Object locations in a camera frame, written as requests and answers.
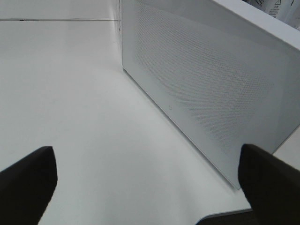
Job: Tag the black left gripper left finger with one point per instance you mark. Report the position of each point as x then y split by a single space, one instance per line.
27 186

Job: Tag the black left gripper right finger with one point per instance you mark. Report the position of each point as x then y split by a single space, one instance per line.
271 186

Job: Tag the white microwave door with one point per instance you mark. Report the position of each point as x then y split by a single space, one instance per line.
223 71

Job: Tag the white microwave oven body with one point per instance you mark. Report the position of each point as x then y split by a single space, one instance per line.
287 11

